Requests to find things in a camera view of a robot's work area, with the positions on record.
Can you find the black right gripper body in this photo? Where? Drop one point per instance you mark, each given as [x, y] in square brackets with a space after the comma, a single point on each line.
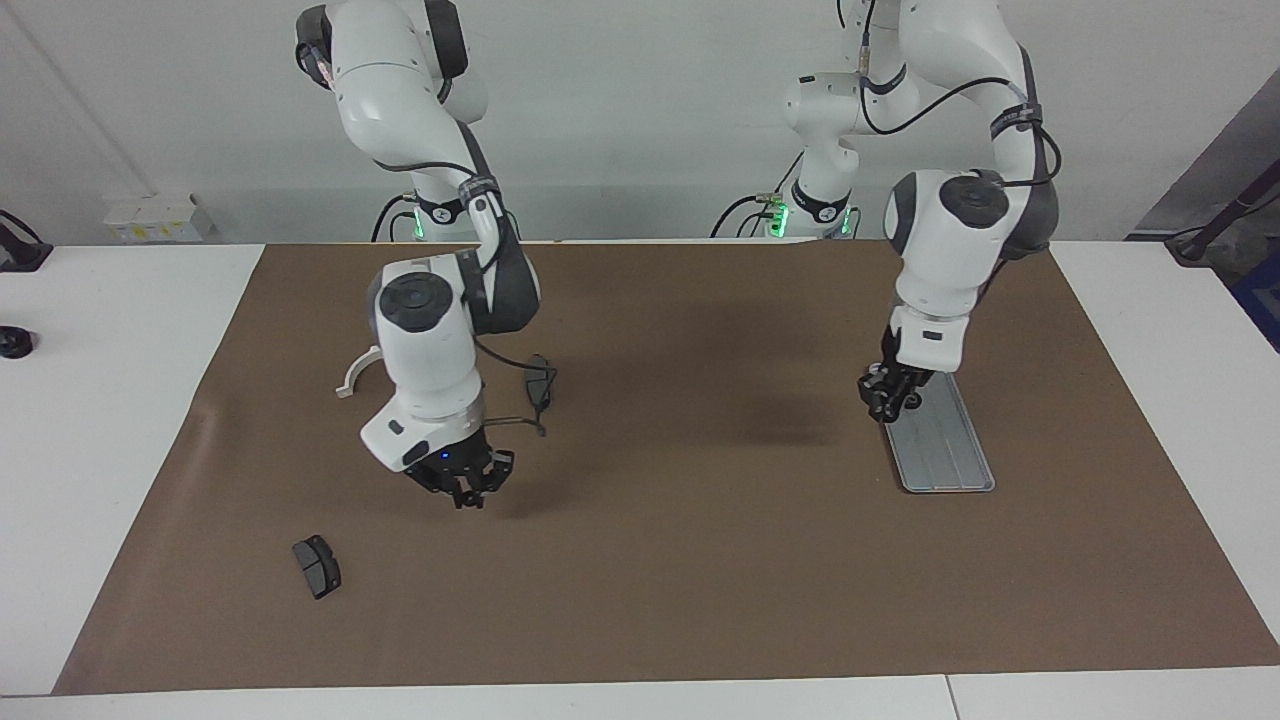
[455, 467]

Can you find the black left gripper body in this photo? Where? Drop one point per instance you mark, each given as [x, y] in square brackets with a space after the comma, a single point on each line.
[900, 378]

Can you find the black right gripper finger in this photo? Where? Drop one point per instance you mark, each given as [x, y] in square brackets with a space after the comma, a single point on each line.
[497, 472]
[452, 490]

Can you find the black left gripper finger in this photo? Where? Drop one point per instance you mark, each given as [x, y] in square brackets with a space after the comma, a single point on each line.
[905, 403]
[873, 395]

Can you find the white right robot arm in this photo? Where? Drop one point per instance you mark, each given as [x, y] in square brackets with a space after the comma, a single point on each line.
[430, 350]

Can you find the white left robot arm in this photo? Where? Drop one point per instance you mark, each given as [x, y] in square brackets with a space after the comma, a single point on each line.
[950, 260]

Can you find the silver metal ridged tray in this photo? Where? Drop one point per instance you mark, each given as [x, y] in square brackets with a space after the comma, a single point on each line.
[945, 460]

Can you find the long grey brake pad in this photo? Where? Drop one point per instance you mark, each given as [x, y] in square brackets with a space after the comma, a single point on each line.
[540, 390]

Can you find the short grey brake pad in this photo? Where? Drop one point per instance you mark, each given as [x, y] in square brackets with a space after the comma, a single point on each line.
[318, 570]

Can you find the brown paper table mat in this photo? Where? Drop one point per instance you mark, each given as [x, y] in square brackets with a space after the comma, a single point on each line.
[700, 580]

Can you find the black stand base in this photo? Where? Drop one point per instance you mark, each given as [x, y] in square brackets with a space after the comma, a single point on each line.
[1215, 235]

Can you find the black round knob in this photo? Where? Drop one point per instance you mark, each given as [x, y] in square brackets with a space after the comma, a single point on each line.
[15, 343]

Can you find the white curved plastic bracket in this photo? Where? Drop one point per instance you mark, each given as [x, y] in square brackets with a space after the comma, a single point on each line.
[352, 375]

